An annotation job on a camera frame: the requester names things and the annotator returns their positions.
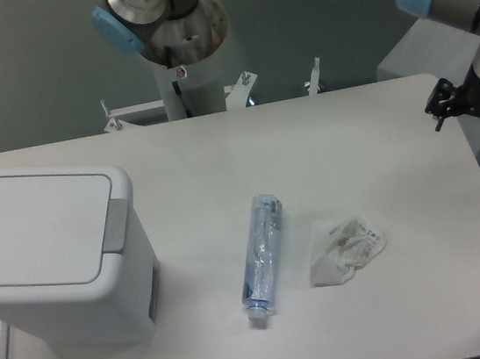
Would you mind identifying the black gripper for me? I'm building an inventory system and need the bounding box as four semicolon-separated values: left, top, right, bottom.
425;67;480;132

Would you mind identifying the white push-lid trash can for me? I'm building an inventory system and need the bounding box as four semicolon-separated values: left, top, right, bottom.
0;165;159;344

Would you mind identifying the white covered side table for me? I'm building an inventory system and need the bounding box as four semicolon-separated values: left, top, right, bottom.
376;19;480;161

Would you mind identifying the white mask in wrapper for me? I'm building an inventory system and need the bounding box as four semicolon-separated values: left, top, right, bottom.
309;215;387;288

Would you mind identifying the crushed clear plastic bottle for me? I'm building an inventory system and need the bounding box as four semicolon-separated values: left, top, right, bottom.
241;194;283;323

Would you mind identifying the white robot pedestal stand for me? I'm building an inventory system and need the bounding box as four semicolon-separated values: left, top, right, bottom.
87;0;328;134

